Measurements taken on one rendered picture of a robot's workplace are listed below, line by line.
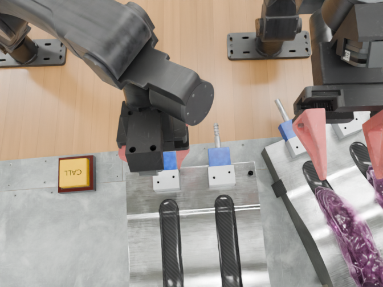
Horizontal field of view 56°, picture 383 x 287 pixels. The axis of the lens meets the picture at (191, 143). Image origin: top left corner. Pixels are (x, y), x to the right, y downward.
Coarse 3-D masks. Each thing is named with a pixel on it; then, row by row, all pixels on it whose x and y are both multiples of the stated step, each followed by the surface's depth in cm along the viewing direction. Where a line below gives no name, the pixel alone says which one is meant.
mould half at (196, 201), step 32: (128, 192) 71; (160, 192) 71; (192, 192) 71; (224, 192) 71; (256, 192) 70; (128, 224) 70; (192, 224) 70; (256, 224) 69; (160, 256) 69; (192, 256) 69; (256, 256) 68
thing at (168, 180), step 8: (168, 152) 72; (168, 160) 71; (176, 160) 72; (168, 168) 71; (176, 168) 71; (160, 176) 69; (168, 176) 69; (176, 176) 69; (160, 184) 69; (168, 184) 69; (176, 184) 69
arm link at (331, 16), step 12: (300, 0) 45; (312, 0) 44; (324, 0) 40; (336, 0) 37; (348, 0) 35; (360, 0) 34; (372, 0) 34; (300, 12) 47; (312, 12) 47; (324, 12) 40; (336, 12) 38; (348, 12) 36; (336, 24) 39
